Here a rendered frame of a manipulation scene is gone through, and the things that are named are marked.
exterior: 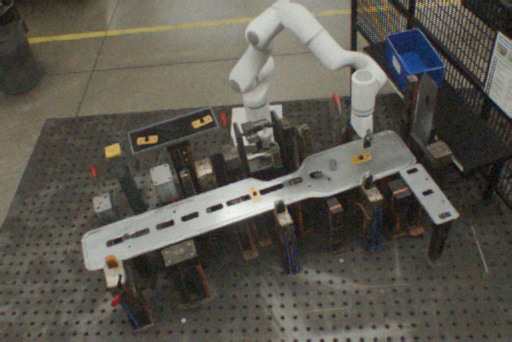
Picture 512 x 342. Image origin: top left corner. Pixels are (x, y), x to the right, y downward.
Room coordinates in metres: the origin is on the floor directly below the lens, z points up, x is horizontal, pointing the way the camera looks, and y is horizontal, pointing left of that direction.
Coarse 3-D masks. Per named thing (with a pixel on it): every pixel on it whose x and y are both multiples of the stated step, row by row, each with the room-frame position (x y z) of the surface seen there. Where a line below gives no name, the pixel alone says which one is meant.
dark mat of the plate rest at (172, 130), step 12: (180, 120) 1.72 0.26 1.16; (192, 120) 1.71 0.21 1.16; (144, 132) 1.69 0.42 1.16; (156, 132) 1.68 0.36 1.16; (168, 132) 1.66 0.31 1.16; (180, 132) 1.65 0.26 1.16; (192, 132) 1.63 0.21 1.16; (132, 144) 1.63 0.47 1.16; (144, 144) 1.62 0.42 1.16; (156, 144) 1.60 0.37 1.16
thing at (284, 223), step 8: (280, 216) 1.21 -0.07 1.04; (288, 216) 1.21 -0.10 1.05; (280, 224) 1.18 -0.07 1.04; (288, 224) 1.18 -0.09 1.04; (280, 232) 1.19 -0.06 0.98; (288, 232) 1.17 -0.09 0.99; (280, 240) 1.19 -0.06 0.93; (288, 240) 1.17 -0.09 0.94; (280, 248) 1.23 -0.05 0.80; (288, 248) 1.18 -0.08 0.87; (280, 256) 1.25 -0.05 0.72; (288, 256) 1.17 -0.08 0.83; (296, 256) 1.18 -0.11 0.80; (280, 264) 1.22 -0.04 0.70; (288, 264) 1.18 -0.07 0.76; (296, 264) 1.17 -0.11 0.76; (288, 272) 1.17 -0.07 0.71; (296, 272) 1.17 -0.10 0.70
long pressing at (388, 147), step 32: (320, 160) 1.49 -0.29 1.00; (384, 160) 1.43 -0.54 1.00; (416, 160) 1.40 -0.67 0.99; (224, 192) 1.42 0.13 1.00; (288, 192) 1.36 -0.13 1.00; (320, 192) 1.33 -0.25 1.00; (128, 224) 1.35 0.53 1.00; (192, 224) 1.29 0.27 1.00; (224, 224) 1.26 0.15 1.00; (96, 256) 1.22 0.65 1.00; (128, 256) 1.20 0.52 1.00
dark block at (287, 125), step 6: (282, 120) 1.65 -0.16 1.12; (288, 120) 1.64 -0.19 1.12; (282, 126) 1.61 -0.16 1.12; (288, 126) 1.61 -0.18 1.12; (288, 132) 1.60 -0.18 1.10; (294, 132) 1.60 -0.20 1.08; (288, 138) 1.60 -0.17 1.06; (288, 144) 1.60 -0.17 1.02; (294, 144) 1.60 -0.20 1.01; (288, 150) 1.60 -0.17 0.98; (294, 150) 1.60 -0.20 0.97; (288, 156) 1.60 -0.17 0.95; (294, 156) 1.60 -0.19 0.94; (288, 162) 1.60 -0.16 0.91; (294, 162) 1.60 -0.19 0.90; (288, 168) 1.60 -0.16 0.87; (294, 168) 1.60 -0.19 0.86
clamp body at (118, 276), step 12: (120, 264) 1.12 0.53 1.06; (108, 276) 1.08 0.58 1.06; (120, 276) 1.08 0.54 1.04; (132, 276) 1.14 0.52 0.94; (108, 288) 1.04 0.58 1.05; (120, 288) 1.05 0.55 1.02; (132, 288) 1.07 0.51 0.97; (120, 300) 1.03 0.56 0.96; (132, 300) 1.06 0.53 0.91; (144, 300) 1.13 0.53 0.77; (132, 312) 1.05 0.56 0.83; (144, 312) 1.05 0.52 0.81; (132, 324) 1.04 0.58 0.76; (144, 324) 1.05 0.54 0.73
